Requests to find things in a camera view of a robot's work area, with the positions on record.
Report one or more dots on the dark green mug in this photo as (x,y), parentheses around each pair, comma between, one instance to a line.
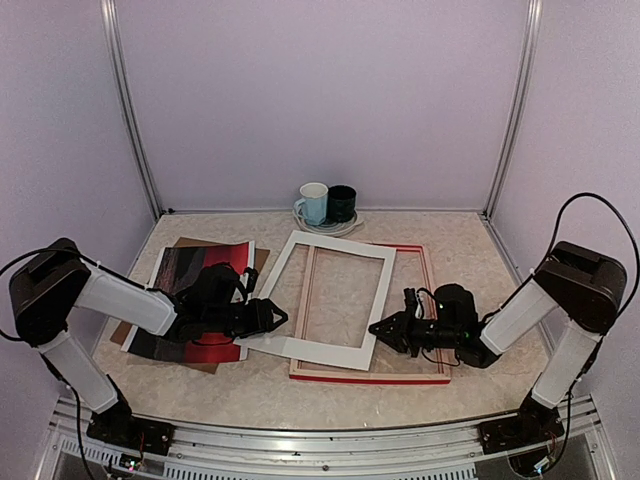
(341,203)

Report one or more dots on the red and dark photo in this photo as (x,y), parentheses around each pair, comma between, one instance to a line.
(175,260)

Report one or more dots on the white mat board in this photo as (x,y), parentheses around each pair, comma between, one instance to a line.
(315,352)

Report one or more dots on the white plate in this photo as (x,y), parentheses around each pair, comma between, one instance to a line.
(330,229)

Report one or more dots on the brown backing board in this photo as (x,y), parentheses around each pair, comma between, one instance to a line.
(262,257)

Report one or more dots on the light blue mug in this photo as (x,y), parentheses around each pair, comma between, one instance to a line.
(311,207)

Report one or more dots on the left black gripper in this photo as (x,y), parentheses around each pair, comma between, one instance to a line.
(267,325)

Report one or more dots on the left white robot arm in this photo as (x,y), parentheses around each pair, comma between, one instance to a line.
(47,284)

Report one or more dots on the left aluminium corner post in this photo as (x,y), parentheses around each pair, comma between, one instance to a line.
(116,53)

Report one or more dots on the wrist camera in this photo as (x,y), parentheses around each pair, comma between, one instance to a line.
(413,304)
(251,276)

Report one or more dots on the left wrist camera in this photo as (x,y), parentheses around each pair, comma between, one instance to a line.
(251,276)

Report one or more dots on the aluminium corner post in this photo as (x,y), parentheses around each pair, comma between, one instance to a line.
(518,105)
(116,53)

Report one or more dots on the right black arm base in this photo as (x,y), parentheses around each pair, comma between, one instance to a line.
(533,423)

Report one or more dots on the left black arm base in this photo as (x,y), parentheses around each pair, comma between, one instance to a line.
(119,426)

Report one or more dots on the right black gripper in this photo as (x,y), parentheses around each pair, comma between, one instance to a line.
(399,336)

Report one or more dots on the right aluminium corner post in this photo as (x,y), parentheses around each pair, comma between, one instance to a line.
(518,105)

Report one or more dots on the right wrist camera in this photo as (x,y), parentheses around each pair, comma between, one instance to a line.
(413,304)

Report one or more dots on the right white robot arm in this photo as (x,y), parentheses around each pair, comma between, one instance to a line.
(585,286)

